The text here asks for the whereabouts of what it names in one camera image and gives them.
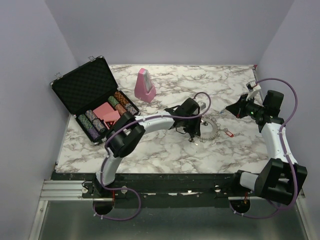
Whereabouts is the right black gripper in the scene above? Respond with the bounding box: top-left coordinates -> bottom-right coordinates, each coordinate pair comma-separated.
226,93 -> 266,119

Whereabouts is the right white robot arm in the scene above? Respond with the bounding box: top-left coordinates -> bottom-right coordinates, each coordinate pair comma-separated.
226,90 -> 308,205

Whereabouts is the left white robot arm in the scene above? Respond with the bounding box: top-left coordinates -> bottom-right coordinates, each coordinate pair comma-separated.
92,98 -> 206,198

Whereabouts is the black tag key centre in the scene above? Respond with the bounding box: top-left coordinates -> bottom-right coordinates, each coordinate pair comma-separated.
188,135 -> 199,146

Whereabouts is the red tag key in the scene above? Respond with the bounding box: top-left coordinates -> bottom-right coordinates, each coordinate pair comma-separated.
222,128 -> 234,138

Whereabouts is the pink metronome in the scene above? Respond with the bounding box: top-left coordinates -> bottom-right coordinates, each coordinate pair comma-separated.
134,68 -> 157,103

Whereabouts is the black poker chip case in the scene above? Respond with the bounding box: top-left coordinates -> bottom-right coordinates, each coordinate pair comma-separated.
50,56 -> 141,145

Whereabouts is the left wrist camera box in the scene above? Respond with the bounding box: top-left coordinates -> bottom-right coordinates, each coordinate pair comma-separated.
198,102 -> 207,112

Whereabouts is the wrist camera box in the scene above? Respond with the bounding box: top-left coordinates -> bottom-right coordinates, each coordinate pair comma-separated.
198,102 -> 207,112
246,81 -> 261,101

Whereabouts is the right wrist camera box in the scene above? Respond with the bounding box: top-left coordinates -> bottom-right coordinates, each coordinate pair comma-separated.
246,81 -> 261,101

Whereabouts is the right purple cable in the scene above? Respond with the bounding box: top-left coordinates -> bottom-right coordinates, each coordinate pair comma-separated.
228,77 -> 300,219

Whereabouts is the black front mounting rail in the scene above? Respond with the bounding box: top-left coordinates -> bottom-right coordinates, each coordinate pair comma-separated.
51,171 -> 256,213

